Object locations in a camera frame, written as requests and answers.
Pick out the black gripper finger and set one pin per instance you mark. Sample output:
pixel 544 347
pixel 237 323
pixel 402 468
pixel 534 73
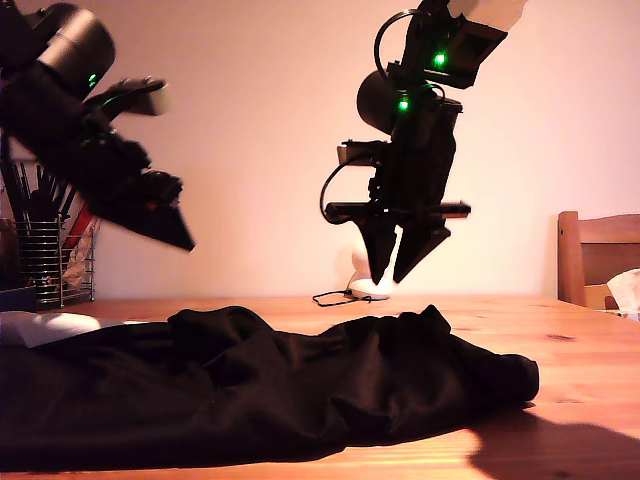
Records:
pixel 160 225
pixel 377 245
pixel 417 247

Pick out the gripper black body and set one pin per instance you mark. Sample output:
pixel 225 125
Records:
pixel 415 180

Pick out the black shorts with white stripes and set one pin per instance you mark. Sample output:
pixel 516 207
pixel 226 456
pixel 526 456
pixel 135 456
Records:
pixel 250 390

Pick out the red paper packet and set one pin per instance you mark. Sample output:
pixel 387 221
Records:
pixel 80 227

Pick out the clear plastic bag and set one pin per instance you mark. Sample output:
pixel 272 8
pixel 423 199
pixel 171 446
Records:
pixel 78 264

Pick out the wooden chair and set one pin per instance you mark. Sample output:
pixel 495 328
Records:
pixel 570 260

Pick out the dark brown jar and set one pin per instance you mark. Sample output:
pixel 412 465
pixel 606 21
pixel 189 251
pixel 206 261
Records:
pixel 7 254

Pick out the dark blue box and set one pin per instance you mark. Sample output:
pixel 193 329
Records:
pixel 17 299

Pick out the white tissue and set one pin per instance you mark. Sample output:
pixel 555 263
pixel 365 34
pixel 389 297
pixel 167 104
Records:
pixel 625 289

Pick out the patterned tissue box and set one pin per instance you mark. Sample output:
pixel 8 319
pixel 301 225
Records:
pixel 624 316

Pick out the white dome security camera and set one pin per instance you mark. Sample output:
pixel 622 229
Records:
pixel 365 287

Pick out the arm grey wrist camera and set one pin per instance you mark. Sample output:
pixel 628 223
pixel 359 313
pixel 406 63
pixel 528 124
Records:
pixel 150 97
pixel 357 152

